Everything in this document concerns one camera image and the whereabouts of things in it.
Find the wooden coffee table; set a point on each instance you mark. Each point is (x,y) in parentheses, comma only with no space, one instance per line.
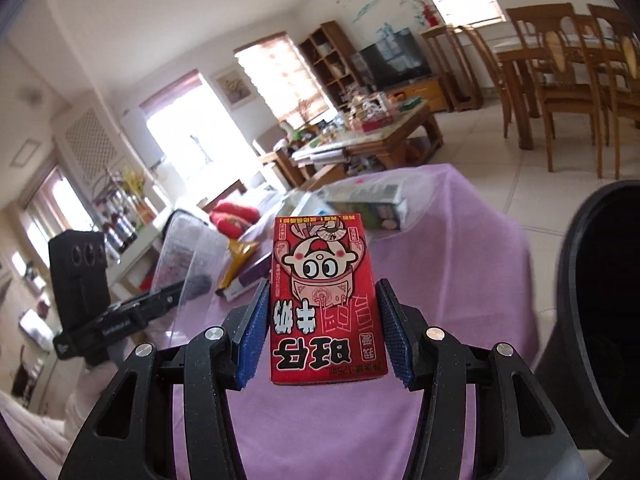
(411,139)

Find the wooden dining chair left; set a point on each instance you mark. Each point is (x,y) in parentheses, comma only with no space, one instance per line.
(495,73)

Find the black flat television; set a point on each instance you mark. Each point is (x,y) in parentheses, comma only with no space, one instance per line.
(393,60)

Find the red Wangzai milk carton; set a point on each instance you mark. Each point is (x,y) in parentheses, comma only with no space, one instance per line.
(325,326)

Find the wooden dining chair near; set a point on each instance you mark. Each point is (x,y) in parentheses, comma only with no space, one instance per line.
(558,29)

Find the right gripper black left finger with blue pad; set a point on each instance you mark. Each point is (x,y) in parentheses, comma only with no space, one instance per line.
(128,434)

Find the framed flower painting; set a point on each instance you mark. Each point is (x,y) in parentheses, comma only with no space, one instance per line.
(234,87)

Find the wooden bookshelf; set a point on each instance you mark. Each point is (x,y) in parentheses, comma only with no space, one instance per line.
(329,52)

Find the grey milk carton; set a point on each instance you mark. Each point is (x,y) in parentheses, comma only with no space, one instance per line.
(381,206)

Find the black trash bin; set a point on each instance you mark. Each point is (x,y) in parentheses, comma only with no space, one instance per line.
(590,366)

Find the red cushion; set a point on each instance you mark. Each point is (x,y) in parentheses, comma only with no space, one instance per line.
(233,220)

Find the clear plastic bag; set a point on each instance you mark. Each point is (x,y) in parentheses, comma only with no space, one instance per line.
(192,258)

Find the wooden tv cabinet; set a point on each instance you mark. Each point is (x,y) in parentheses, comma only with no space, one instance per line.
(430,90)

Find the wooden dining chair right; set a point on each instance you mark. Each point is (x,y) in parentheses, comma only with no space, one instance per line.
(620,55)

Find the wooden dining chair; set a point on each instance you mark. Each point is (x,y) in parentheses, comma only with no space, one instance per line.
(495,73)
(558,29)
(620,55)

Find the wooden dining table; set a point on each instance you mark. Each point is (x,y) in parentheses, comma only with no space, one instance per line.
(525,66)

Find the tall wooden side stand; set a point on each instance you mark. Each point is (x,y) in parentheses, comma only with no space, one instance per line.
(454,68)

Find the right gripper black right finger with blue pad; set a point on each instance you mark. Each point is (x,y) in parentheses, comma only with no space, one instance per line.
(518,432)

